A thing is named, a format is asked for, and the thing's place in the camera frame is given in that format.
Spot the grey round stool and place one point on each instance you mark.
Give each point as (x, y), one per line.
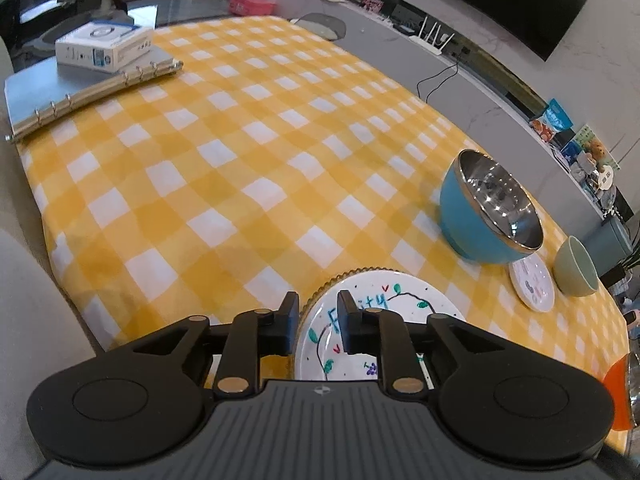
(322, 25)

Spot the black television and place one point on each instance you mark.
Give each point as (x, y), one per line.
(500, 0)

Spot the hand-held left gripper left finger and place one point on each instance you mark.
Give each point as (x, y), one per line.
(285, 325)

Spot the cartoon printed box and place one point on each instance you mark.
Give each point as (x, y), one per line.
(590, 150)

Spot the blue steel bowl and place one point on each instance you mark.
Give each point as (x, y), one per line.
(460, 220)

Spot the pink plastic container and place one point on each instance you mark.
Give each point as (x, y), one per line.
(252, 2)

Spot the small white plate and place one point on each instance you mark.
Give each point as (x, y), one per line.
(532, 280)

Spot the white cardboard box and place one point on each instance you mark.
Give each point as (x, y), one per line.
(85, 52)

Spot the blue snack bag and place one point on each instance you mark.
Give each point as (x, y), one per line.
(555, 117)

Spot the orange steel bowl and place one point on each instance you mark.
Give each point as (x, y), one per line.
(617, 395)

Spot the yellow checkered tablecloth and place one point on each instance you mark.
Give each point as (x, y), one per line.
(250, 160)

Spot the white router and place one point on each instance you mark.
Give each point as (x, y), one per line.
(430, 46)

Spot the beige chair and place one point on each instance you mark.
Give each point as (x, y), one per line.
(30, 285)

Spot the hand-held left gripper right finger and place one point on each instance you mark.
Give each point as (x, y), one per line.
(355, 330)

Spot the grey tv console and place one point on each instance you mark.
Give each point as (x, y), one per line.
(380, 45)

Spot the painted white plate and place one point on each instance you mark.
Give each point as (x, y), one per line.
(405, 292)

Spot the pink printed card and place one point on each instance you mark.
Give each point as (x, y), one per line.
(372, 3)

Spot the green ceramic bowl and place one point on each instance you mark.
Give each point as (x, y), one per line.
(570, 275)

